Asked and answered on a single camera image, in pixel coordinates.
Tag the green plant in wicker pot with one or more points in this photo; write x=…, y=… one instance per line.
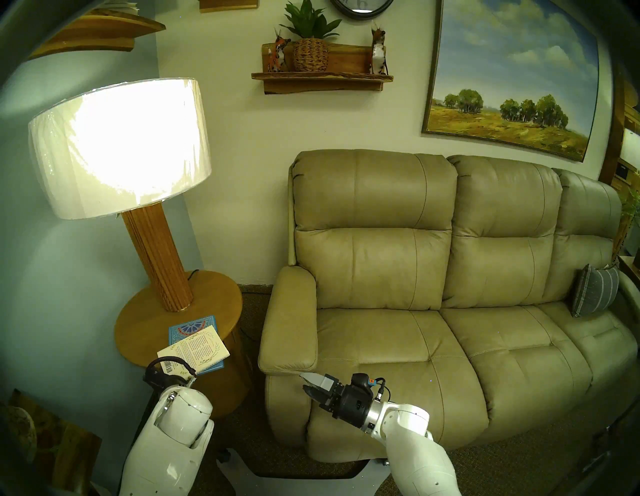
x=311, y=55

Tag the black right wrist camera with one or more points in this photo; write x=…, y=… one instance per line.
x=361, y=381

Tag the small wooden wall shelf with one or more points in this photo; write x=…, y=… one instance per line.
x=227, y=4

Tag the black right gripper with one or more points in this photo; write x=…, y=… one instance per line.
x=350, y=404

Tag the wooden door frame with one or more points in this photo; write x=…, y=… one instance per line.
x=612, y=140

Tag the wooden lamp with white shade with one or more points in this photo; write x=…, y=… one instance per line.
x=120, y=150

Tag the cream hardcover book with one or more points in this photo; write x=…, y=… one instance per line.
x=200, y=350

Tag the green leafy houseplant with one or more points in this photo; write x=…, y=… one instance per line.
x=629, y=220

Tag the round dark wall clock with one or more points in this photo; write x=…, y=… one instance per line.
x=361, y=7

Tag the beige leather sofa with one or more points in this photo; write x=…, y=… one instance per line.
x=410, y=265

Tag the framed landscape painting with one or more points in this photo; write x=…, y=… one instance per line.
x=510, y=70

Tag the wooden corner shelf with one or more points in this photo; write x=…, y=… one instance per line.
x=90, y=32

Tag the blue Rumi poems book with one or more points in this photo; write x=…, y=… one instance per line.
x=190, y=329

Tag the wooden crate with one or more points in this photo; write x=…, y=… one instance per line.
x=70, y=450

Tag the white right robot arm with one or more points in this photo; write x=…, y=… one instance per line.
x=420, y=450

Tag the round wooden side table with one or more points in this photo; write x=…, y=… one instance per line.
x=140, y=330

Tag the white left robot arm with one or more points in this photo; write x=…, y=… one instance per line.
x=170, y=440

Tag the orange fox figurine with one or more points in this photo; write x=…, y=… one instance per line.
x=379, y=52
x=277, y=52

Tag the grey striped cushion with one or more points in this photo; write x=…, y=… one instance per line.
x=595, y=292

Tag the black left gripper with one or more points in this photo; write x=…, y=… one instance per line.
x=162, y=377

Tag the wood slice decorative ball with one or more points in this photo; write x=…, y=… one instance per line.
x=20, y=435

